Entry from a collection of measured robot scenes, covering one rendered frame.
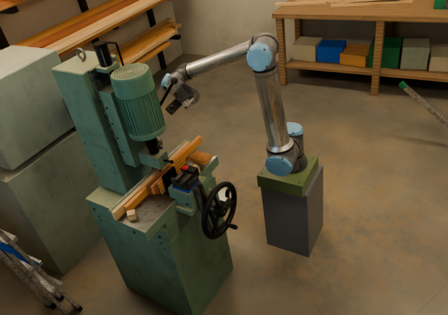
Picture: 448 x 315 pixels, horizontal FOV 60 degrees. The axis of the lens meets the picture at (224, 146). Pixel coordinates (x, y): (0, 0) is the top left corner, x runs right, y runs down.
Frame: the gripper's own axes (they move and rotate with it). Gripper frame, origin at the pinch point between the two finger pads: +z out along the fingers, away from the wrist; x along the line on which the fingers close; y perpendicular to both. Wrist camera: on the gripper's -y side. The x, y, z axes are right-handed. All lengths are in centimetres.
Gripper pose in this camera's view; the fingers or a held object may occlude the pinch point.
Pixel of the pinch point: (174, 98)
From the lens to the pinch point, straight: 185.8
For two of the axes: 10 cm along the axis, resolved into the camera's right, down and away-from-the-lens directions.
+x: 7.3, 6.9, -0.1
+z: -1.2, 1.1, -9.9
